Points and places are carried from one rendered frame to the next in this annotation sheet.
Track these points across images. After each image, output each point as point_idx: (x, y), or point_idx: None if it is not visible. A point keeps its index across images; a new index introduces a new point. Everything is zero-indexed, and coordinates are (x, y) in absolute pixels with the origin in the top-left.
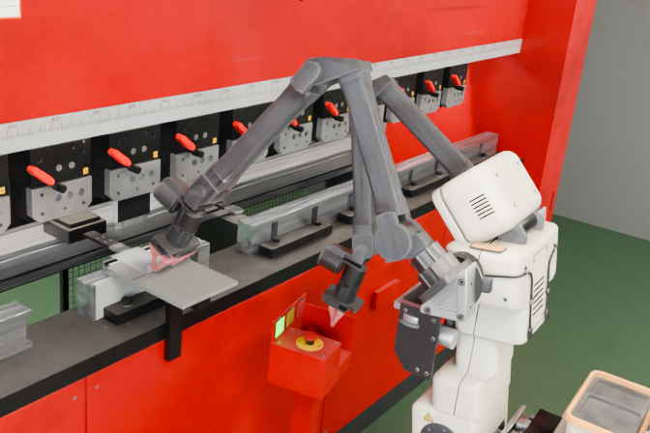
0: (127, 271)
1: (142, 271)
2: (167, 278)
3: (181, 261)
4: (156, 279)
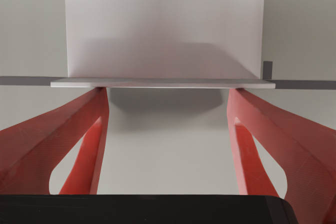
0: None
1: (69, 46)
2: (115, 190)
3: (311, 91)
4: (65, 160)
